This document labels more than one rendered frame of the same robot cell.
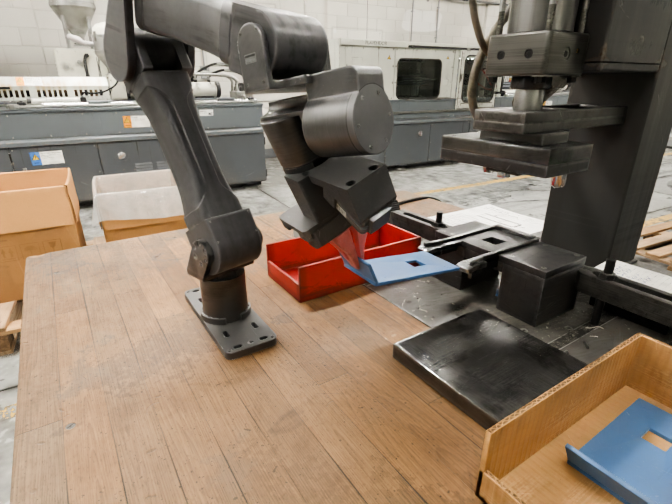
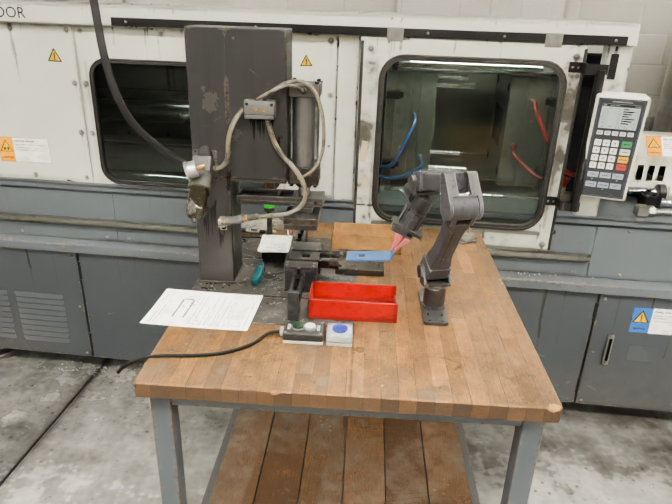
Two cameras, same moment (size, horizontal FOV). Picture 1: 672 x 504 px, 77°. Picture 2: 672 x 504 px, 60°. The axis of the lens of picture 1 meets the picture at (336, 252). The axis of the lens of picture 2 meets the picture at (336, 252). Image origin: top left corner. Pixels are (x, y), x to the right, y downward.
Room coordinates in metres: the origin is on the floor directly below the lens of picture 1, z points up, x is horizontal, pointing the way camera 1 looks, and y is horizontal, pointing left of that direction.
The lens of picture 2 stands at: (1.93, 0.80, 1.72)
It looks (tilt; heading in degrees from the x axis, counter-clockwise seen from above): 23 degrees down; 216
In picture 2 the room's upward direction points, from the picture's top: 2 degrees clockwise
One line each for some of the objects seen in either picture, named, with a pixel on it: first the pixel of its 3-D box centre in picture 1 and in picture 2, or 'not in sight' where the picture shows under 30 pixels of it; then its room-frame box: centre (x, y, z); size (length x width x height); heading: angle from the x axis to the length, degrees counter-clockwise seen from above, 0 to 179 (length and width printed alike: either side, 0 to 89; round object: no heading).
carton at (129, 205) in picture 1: (147, 217); not in sight; (2.60, 1.22, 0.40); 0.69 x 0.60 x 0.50; 29
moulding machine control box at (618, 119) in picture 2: not in sight; (606, 144); (-0.38, 0.36, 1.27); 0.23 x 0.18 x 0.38; 30
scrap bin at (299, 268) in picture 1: (345, 255); (353, 301); (0.69, -0.02, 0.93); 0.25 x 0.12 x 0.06; 123
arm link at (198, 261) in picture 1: (225, 252); (434, 275); (0.53, 0.15, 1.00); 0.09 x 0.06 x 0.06; 139
